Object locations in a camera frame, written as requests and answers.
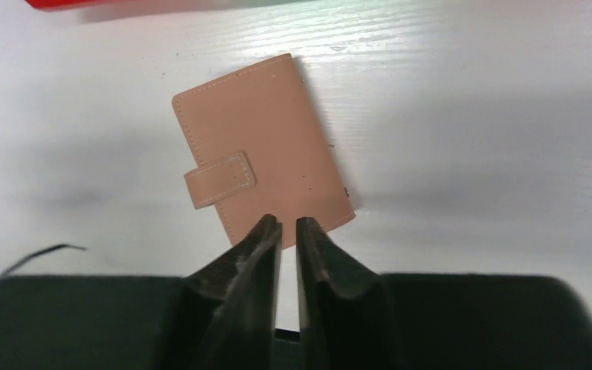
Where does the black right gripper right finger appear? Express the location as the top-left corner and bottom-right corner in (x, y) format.
(296, 217), (399, 369)

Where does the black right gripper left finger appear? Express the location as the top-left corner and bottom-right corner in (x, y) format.
(154, 214), (283, 369)

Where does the tan leather card holder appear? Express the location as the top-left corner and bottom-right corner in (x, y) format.
(172, 54), (355, 247)

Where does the red bin with black card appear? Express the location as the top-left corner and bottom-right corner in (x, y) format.
(26, 0), (126, 12)

